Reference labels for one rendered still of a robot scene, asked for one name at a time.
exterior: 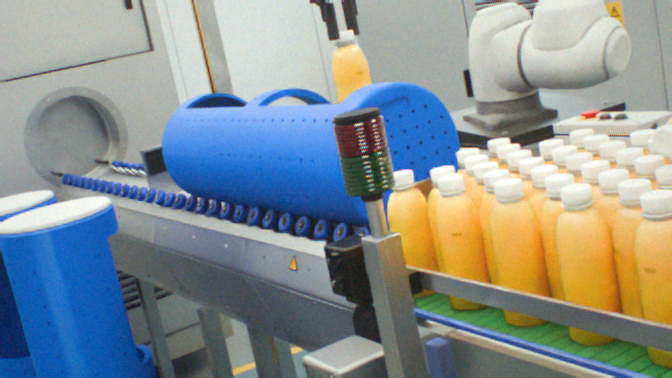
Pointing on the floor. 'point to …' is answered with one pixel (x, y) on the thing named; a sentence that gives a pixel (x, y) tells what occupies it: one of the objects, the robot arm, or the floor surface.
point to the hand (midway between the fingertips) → (341, 20)
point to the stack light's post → (394, 306)
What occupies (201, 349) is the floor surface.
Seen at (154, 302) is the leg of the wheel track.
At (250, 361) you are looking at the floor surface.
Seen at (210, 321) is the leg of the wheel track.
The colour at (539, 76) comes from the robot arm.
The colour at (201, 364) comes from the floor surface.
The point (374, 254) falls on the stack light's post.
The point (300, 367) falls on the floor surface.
